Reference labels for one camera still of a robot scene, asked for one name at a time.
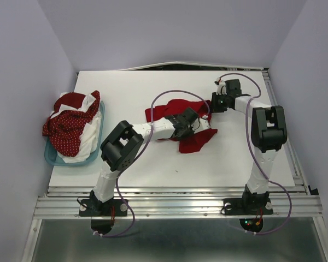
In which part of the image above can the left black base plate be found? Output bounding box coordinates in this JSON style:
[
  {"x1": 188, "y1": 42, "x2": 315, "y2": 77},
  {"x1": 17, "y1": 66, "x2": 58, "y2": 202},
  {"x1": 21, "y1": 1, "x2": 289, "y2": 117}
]
[{"x1": 77, "y1": 199, "x2": 128, "y2": 217}]

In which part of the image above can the aluminium frame rail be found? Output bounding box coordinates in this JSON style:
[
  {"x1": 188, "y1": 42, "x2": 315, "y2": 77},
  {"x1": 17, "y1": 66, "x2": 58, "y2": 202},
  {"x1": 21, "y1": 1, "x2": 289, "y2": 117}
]
[{"x1": 19, "y1": 70, "x2": 328, "y2": 262}]

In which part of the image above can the red polka dot skirt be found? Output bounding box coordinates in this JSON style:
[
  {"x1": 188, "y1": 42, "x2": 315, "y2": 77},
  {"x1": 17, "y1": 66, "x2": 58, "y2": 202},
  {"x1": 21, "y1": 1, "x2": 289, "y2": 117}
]
[{"x1": 42, "y1": 90, "x2": 102, "y2": 158}]

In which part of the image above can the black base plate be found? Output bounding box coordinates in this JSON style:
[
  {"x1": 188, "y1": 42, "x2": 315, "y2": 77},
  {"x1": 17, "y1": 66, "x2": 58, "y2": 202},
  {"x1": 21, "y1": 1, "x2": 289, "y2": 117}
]
[
  {"x1": 220, "y1": 198, "x2": 273, "y2": 216},
  {"x1": 77, "y1": 199, "x2": 128, "y2": 217}
]

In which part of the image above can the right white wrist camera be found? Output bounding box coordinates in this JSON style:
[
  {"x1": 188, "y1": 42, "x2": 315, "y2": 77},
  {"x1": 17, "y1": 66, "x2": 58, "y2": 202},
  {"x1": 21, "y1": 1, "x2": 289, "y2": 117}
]
[{"x1": 214, "y1": 78, "x2": 227, "y2": 95}]

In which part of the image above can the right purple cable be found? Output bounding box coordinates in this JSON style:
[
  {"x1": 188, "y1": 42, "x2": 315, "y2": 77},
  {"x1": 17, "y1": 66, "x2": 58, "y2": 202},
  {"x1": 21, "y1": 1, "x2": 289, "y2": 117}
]
[{"x1": 215, "y1": 73, "x2": 294, "y2": 237}]

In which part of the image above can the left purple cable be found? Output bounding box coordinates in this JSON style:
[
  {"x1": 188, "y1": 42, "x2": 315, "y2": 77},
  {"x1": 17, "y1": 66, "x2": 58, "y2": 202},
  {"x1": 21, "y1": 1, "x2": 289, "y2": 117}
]
[{"x1": 91, "y1": 90, "x2": 212, "y2": 237}]

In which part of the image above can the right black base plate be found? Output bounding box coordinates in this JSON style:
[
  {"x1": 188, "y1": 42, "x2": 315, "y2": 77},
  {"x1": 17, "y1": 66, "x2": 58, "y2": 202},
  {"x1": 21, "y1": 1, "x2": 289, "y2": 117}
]
[{"x1": 220, "y1": 198, "x2": 273, "y2": 216}]

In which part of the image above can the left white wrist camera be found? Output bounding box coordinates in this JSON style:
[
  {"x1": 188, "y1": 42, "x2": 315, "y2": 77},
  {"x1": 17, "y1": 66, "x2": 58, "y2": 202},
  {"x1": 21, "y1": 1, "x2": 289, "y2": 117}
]
[{"x1": 191, "y1": 118, "x2": 210, "y2": 134}]

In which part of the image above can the purple cable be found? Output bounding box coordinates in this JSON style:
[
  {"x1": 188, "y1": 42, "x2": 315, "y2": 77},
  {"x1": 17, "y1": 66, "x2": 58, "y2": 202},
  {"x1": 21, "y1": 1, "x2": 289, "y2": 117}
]
[
  {"x1": 91, "y1": 90, "x2": 212, "y2": 237},
  {"x1": 215, "y1": 73, "x2": 294, "y2": 237}
]

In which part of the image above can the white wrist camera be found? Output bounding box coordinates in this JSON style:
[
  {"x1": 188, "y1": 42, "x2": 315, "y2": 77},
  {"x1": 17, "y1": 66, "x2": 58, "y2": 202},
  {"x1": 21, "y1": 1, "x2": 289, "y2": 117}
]
[
  {"x1": 214, "y1": 78, "x2": 227, "y2": 95},
  {"x1": 191, "y1": 118, "x2": 210, "y2": 134}
]

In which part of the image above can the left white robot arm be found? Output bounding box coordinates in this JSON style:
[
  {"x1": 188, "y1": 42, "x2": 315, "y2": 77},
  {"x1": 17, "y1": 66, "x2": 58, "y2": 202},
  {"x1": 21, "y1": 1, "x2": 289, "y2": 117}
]
[{"x1": 77, "y1": 108, "x2": 204, "y2": 217}]

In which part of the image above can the plain red skirt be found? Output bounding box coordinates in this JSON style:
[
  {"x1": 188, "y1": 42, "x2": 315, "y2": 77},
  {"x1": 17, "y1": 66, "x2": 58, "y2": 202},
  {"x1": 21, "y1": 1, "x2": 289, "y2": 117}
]
[{"x1": 154, "y1": 99, "x2": 218, "y2": 154}]

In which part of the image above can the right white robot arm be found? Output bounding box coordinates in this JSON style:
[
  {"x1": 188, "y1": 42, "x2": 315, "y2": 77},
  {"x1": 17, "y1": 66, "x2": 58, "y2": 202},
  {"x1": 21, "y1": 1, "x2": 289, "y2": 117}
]
[{"x1": 210, "y1": 78, "x2": 288, "y2": 216}]

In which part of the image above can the teal plastic basket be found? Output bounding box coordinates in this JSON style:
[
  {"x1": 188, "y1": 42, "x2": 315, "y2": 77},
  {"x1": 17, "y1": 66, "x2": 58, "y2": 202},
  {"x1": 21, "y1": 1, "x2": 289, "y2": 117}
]
[{"x1": 44, "y1": 101, "x2": 105, "y2": 166}]

